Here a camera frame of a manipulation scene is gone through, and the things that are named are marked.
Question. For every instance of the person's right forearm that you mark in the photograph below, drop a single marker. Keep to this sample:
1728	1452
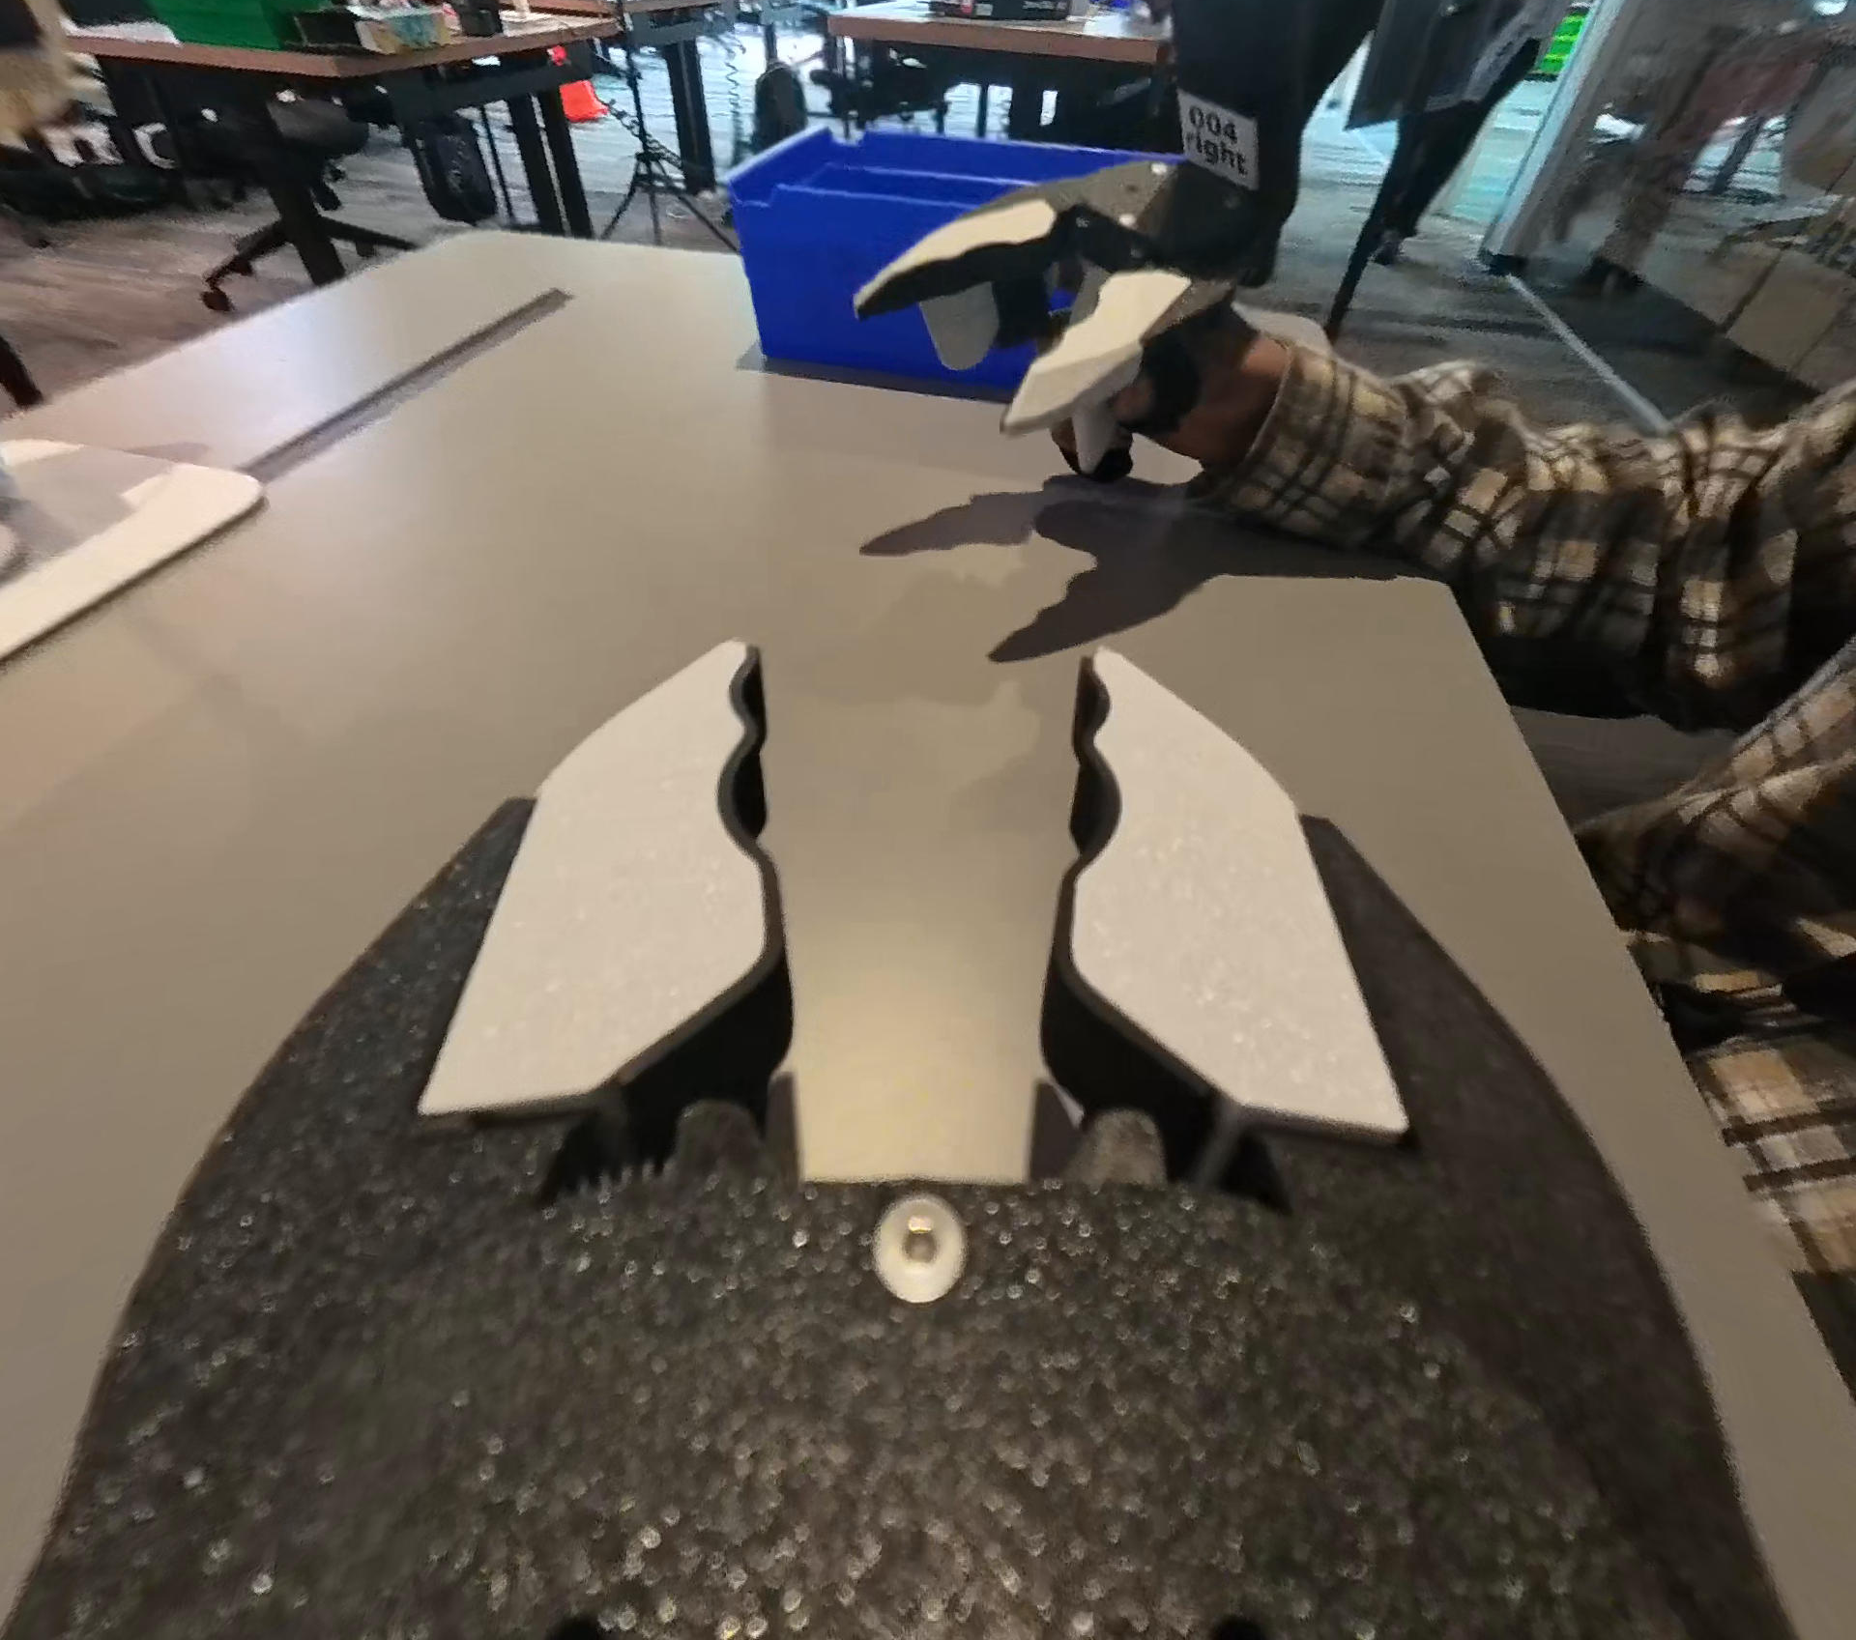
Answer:
1565	527

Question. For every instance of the wooden desk with black legs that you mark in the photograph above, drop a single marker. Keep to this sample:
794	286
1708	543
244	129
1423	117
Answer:
667	4
1003	30
405	59

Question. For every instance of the black bag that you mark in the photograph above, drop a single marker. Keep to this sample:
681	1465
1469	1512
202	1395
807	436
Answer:
454	171

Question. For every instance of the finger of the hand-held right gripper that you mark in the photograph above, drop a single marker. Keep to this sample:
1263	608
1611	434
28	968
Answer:
1100	341
971	242

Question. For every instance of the large blue storage bin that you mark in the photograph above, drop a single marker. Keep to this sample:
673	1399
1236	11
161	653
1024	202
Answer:
842	245

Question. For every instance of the person's plaid shirt torso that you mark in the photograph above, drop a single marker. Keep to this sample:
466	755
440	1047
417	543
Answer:
1752	914

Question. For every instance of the black tripod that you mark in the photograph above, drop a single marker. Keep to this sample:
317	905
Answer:
626	4

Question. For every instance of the orange traffic cone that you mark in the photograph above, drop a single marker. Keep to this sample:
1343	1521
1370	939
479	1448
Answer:
577	106

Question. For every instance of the white flat tray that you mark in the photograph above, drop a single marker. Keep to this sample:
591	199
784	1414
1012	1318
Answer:
130	537

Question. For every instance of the person's right hand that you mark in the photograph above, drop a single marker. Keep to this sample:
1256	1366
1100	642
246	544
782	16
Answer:
1225	389

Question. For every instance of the black office chair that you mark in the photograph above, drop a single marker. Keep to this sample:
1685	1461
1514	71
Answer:
296	177

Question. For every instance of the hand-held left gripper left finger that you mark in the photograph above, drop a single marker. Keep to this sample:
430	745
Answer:
626	914

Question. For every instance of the green storage bins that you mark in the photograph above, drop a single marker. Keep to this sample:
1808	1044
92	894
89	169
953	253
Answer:
216	4

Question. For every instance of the small printed box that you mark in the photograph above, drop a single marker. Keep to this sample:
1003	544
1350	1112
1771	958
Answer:
398	30

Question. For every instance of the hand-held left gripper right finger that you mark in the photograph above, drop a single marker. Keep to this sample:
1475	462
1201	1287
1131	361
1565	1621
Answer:
1216	932

